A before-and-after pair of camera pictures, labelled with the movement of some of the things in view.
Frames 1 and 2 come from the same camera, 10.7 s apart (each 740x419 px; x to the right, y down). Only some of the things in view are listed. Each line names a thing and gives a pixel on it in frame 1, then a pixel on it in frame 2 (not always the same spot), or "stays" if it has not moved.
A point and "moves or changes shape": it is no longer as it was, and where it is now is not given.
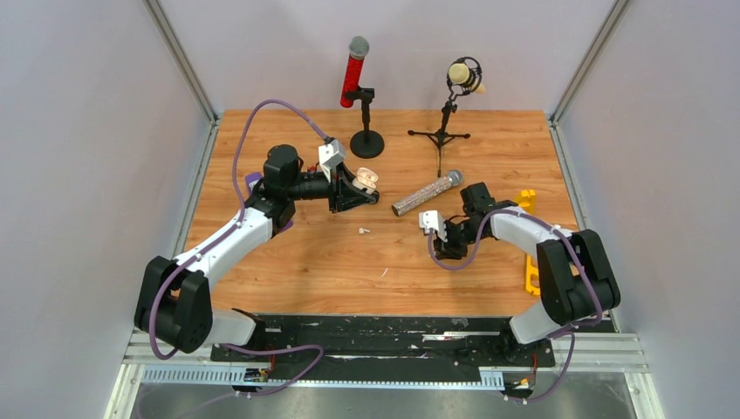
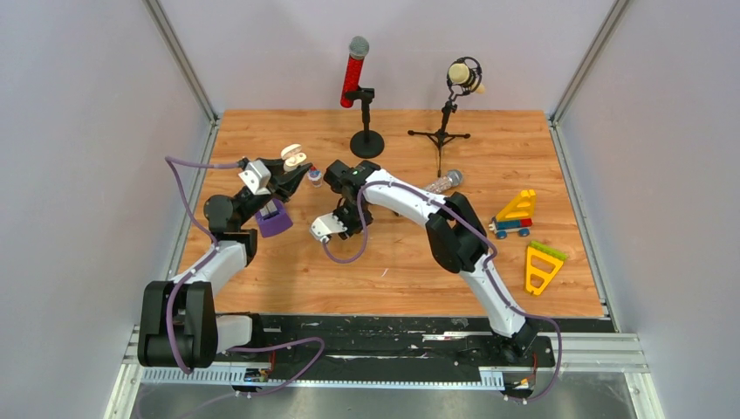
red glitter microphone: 358,49 stays
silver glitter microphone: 454,178 stays
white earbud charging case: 366,180 moves or changes shape
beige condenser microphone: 467,73 stays
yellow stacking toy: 527,200 stays
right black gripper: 448,250 → 352,228
